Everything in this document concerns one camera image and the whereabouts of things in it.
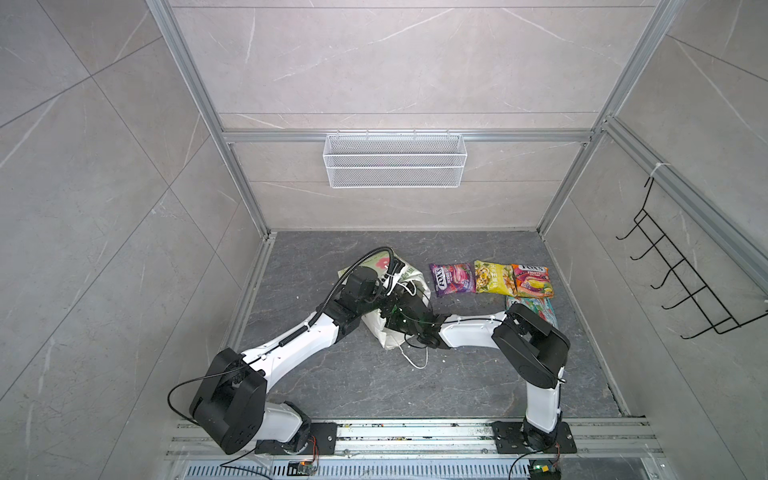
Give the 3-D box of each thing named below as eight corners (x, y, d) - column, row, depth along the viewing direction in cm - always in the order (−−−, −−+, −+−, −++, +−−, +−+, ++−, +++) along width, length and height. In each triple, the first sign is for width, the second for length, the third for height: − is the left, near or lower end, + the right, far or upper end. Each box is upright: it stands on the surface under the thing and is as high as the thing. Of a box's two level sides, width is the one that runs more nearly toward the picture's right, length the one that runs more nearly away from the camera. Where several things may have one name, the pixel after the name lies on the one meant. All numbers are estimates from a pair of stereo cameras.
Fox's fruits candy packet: (517, 299, 102) (521, 293, 100) (508, 270, 111) (511, 264, 108) (554, 299, 102) (559, 294, 100) (542, 270, 111) (546, 264, 108)
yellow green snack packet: (473, 294, 104) (477, 285, 99) (473, 268, 111) (477, 258, 107) (514, 301, 102) (520, 292, 97) (511, 274, 109) (517, 264, 105)
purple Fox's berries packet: (433, 295, 103) (434, 289, 100) (430, 267, 111) (431, 261, 108) (476, 295, 103) (479, 289, 100) (470, 267, 111) (472, 261, 108)
